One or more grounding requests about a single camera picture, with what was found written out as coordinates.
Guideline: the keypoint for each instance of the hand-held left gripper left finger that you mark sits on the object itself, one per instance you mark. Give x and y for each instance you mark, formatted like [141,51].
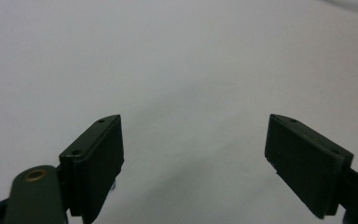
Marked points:
[93,161]

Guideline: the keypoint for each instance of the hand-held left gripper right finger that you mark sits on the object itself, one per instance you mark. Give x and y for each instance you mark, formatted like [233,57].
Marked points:
[304,168]

